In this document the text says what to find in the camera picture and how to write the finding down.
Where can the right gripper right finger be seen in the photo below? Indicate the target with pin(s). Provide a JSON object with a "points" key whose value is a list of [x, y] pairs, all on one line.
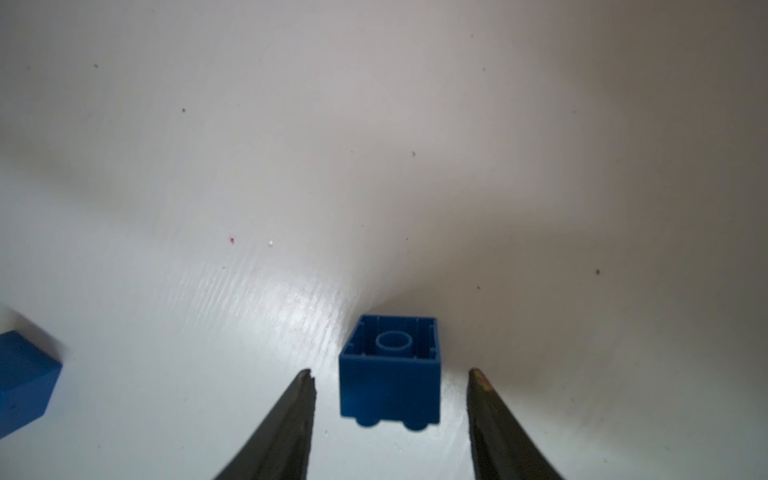
{"points": [[500, 447]]}

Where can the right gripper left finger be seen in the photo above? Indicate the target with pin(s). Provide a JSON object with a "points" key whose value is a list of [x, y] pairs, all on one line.
{"points": [[280, 447]]}

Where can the dark blue lego brick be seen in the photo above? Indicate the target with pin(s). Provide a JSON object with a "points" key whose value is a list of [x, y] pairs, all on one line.
{"points": [[390, 370], [28, 378]]}

